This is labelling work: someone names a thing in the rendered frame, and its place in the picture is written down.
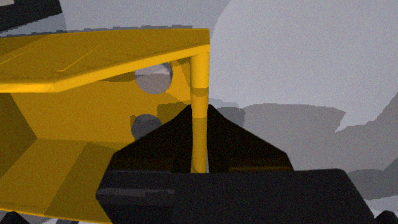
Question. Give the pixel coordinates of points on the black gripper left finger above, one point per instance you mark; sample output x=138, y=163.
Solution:
x=160, y=149

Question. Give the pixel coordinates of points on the grey open bin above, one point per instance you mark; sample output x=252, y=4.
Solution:
x=32, y=219

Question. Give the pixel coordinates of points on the yellow bin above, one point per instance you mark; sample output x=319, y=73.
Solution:
x=55, y=147

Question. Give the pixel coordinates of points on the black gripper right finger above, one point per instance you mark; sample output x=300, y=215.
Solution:
x=239, y=150

